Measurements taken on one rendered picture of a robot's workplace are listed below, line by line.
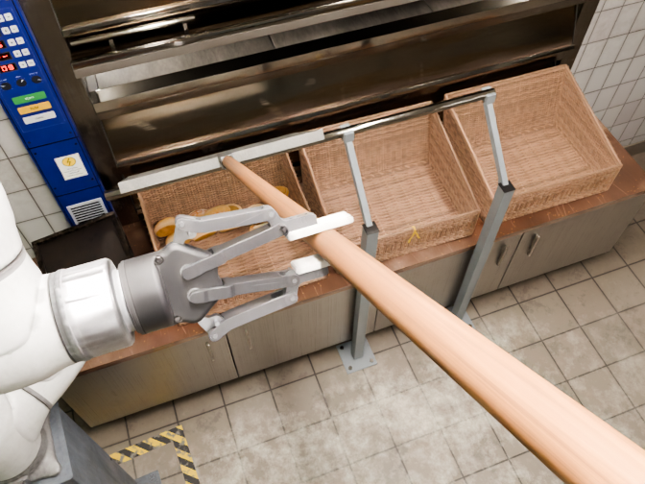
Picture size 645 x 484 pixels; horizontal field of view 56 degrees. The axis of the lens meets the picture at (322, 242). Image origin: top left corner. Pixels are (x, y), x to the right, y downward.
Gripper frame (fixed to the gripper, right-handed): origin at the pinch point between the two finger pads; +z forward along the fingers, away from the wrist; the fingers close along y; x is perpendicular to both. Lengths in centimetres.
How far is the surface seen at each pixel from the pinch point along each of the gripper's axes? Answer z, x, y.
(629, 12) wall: 174, -155, -10
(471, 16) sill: 101, -144, -22
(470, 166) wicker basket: 95, -151, 32
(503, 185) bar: 87, -115, 32
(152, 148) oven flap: -17, -157, -3
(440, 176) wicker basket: 88, -164, 35
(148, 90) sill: -13, -144, -21
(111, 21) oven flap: -17, -121, -40
